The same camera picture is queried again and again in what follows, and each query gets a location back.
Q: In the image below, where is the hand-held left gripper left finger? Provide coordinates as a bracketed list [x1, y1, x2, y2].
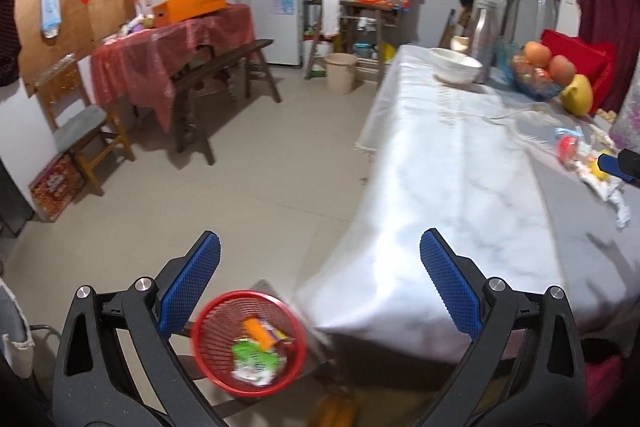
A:
[51, 229, 223, 427]

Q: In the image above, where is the white bowl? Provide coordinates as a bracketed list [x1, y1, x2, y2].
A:
[429, 48, 484, 86]

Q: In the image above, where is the dark wooden bench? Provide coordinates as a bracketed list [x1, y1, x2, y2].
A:
[170, 39, 282, 165]

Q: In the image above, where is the floral plastic sheet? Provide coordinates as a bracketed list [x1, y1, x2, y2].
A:
[612, 77, 640, 152]

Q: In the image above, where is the wooden towel rack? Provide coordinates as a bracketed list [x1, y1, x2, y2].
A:
[302, 0, 346, 81]

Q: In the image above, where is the varnished wooden chair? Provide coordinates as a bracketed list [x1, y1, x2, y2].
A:
[310, 394, 361, 427]

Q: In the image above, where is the wooden shelf table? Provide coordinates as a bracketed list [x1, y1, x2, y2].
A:
[340, 0, 403, 82]

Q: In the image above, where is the pile of snack wrappers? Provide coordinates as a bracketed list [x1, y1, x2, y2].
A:
[575, 147, 632, 228]

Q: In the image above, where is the white towel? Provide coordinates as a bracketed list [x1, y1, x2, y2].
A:
[320, 0, 342, 38]

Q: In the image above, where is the white cloth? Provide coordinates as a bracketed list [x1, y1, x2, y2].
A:
[0, 332, 36, 378]

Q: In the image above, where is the pile of small table items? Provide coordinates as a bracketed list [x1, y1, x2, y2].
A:
[102, 17, 153, 45]

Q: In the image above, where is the orange packet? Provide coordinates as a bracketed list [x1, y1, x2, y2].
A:
[242, 317, 281, 350]

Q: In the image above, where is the red cushion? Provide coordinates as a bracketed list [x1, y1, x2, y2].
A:
[540, 28, 618, 115]

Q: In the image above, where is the blue glass fruit bowl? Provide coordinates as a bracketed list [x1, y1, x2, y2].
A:
[497, 39, 566, 102]

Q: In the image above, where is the wooden chair grey cushion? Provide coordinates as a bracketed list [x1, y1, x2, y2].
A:
[35, 59, 136, 196]

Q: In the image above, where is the green white wrapper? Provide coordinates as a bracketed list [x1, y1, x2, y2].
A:
[231, 339, 281, 373]

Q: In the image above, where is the side table with red cover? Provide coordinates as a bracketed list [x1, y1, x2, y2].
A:
[91, 4, 256, 132]

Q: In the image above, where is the yellow pomelo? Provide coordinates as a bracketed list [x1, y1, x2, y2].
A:
[560, 74, 594, 116]

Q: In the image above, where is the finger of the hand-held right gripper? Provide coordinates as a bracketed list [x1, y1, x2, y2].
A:
[597, 148, 640, 188]

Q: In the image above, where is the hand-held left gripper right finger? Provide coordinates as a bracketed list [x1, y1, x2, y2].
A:
[419, 228, 587, 427]

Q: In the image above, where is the orange box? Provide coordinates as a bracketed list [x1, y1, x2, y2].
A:
[152, 0, 227, 28]

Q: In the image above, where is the red plastic basket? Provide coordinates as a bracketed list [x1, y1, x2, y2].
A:
[191, 289, 308, 397]

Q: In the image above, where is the steel bottle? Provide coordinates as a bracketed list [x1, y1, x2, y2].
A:
[470, 0, 502, 82]

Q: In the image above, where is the dark patterned garment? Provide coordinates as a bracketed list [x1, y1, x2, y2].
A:
[0, 0, 21, 88]

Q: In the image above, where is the pink cloth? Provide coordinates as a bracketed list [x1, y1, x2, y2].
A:
[584, 353, 626, 410]

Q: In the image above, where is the blue face mask pack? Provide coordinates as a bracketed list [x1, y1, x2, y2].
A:
[40, 0, 63, 38]

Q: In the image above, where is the red printed cardboard box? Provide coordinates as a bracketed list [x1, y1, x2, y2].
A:
[28, 154, 86, 223]

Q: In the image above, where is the beige bucket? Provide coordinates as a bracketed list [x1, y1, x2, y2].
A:
[326, 53, 358, 95]

